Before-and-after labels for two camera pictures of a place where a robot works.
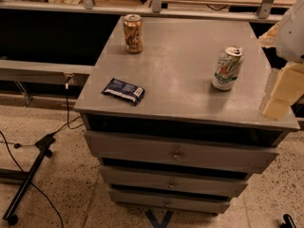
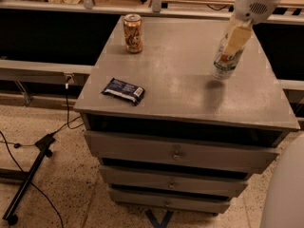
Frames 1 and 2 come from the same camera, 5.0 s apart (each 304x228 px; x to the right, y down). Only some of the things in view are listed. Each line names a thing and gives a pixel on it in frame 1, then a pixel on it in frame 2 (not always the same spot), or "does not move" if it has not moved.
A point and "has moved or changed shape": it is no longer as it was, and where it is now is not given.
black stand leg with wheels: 45,148 does not move
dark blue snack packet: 124,91 does not move
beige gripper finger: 269,39 to 256,4
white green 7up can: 227,66 has moved or changed shape
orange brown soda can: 133,33 does not move
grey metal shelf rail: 41,72 does not move
